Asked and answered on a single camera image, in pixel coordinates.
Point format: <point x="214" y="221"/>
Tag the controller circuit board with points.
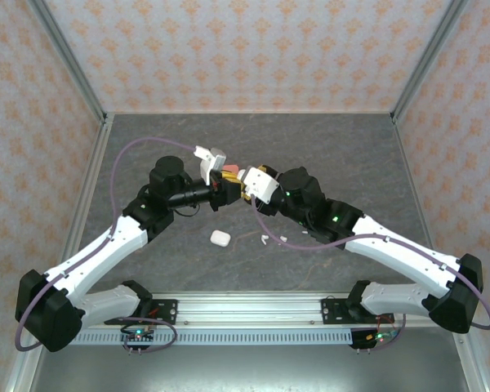
<point x="371" y="338"/>
<point x="136" y="335"/>

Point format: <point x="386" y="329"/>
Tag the aluminium table edge rail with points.
<point x="411" y="163"/>
<point x="87" y="183"/>

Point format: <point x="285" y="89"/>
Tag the grey metal base plate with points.
<point x="249" y="371"/>

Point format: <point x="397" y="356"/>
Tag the black mounting plate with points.
<point x="330" y="314"/>
<point x="165" y="316"/>

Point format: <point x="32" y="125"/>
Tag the aluminium frame post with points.
<point x="429" y="53"/>
<point x="67" y="53"/>

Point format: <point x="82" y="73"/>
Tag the pink charging case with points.
<point x="231" y="167"/>

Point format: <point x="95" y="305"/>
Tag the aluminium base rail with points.
<point x="249" y="310"/>

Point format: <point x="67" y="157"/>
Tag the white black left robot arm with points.
<point x="98" y="253"/>

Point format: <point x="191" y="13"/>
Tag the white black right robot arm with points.
<point x="404" y="253"/>

